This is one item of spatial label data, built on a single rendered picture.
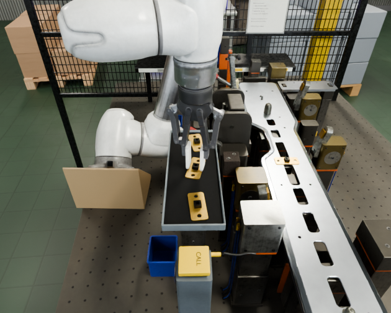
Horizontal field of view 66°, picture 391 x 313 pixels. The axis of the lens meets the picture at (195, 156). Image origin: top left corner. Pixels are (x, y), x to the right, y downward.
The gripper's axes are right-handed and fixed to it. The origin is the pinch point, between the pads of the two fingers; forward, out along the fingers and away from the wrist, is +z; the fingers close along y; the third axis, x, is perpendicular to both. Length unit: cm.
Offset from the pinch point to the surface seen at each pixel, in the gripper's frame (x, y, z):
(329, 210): 8.8, 38.8, 20.1
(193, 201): -12.6, 2.6, 2.8
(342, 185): 56, 58, 50
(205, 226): -18.2, 6.4, 3.8
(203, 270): -28.2, 8.1, 4.0
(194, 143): 10.4, -2.7, 3.8
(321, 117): 97, 49, 39
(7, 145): 123, -211, 120
